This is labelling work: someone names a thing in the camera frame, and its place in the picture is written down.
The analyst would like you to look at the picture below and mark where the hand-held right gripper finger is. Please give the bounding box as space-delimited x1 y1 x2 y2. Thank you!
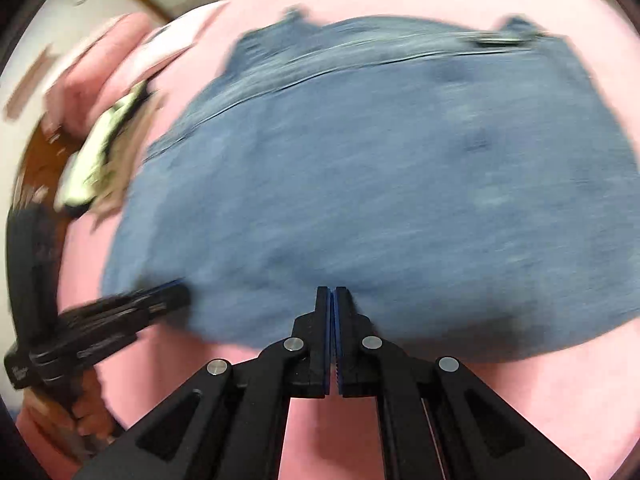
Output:
334 286 591 480
87 286 333 480

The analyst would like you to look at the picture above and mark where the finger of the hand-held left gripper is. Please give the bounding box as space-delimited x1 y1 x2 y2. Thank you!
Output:
75 292 192 335
59 280 188 322

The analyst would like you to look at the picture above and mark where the blue denim jacket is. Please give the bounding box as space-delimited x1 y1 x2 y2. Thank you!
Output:
100 7 640 363

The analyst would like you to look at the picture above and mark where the person's left hand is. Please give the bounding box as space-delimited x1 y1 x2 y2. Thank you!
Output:
70 367 126 443

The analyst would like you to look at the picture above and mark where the light green folded garment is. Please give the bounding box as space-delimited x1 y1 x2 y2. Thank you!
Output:
55 80 151 211

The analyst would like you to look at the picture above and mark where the wooden headboard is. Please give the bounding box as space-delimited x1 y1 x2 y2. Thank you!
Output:
12 120 86 241

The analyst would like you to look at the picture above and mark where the folded pink quilt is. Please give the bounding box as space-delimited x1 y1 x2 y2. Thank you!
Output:
45 12 166 131

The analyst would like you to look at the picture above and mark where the white printed pillow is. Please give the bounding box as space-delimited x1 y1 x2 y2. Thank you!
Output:
135 2 226 76

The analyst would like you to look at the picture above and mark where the wooden wall strip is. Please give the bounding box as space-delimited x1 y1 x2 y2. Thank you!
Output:
5 45 56 118

